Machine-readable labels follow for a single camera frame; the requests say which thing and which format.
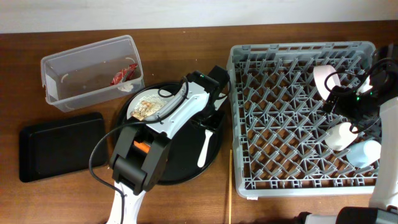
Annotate wooden chopstick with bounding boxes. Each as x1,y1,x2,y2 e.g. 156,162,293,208
228,149,233,224

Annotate small white cup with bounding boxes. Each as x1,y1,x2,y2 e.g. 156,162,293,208
324,122,358,151

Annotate white plastic fork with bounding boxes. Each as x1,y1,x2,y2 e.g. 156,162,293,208
197,129,213,168

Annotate light blue plastic cup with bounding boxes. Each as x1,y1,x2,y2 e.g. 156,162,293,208
346,140,381,168

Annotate rice and food scraps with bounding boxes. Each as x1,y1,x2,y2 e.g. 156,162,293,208
127,95,167,121

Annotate orange carrot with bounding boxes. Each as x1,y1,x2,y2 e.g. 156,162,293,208
133,141,150,154

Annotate grey plate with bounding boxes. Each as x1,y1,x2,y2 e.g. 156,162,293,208
126,88,174,121

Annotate white napkin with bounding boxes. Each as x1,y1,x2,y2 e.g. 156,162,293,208
118,82,134,93

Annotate red snack wrapper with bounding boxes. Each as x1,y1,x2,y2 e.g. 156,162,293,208
110,63,138,85

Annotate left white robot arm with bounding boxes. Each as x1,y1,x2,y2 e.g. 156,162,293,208
108,66,232,223

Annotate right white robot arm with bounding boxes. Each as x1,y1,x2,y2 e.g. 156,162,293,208
294,44,397,224

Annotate grey dishwasher rack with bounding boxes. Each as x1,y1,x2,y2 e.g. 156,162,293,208
227,41,379,198

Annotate round black tray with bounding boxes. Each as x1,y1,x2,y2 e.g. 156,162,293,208
112,82,226,185

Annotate clear plastic bin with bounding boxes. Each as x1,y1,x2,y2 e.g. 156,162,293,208
40,35,145,113

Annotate black rectangular tray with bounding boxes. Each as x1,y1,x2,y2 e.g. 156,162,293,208
19,112,105,182

